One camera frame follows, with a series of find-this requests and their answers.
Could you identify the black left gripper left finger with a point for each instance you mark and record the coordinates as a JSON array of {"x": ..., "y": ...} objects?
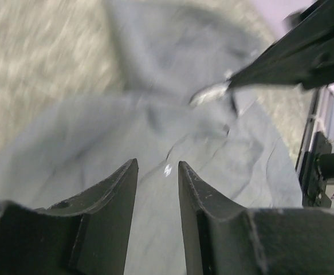
[{"x": 85, "y": 234}]

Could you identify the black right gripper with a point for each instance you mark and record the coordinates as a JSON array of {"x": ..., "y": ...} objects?
[{"x": 305, "y": 55}]

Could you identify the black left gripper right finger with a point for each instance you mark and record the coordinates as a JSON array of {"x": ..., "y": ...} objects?
[{"x": 223, "y": 237}]

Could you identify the grey button-up shirt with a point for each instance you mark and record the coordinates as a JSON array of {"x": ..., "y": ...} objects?
[{"x": 87, "y": 85}]

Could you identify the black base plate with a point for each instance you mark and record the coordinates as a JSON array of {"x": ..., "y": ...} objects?
[{"x": 314, "y": 143}]

